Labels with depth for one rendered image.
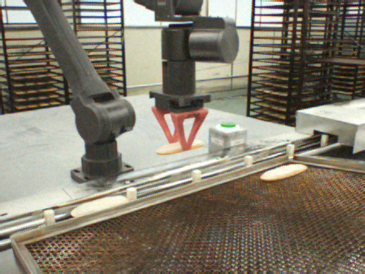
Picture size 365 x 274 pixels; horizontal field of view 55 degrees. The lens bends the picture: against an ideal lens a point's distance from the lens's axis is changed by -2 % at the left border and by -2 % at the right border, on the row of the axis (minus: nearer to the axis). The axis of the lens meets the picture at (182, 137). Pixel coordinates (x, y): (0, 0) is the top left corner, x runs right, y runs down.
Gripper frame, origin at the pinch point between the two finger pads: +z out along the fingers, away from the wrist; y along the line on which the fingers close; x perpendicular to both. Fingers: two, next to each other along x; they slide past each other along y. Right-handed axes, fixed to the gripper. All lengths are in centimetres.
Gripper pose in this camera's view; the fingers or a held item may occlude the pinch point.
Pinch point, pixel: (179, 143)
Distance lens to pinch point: 64.2
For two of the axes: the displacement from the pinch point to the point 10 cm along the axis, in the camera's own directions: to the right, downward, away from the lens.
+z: 0.1, 9.6, 2.8
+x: -8.2, 1.7, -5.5
